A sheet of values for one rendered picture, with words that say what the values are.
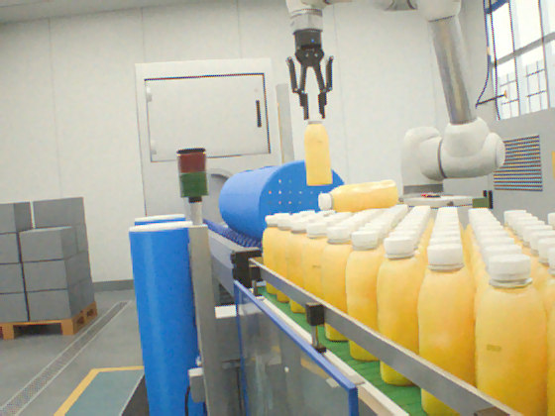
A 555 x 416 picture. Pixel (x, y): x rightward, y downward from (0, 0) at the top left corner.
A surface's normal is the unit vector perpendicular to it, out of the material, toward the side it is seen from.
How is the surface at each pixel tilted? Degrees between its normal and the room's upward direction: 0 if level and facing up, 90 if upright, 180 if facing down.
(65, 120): 90
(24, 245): 90
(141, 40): 90
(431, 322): 90
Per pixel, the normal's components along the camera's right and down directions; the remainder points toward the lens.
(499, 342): -0.63, 0.09
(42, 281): 0.05, 0.05
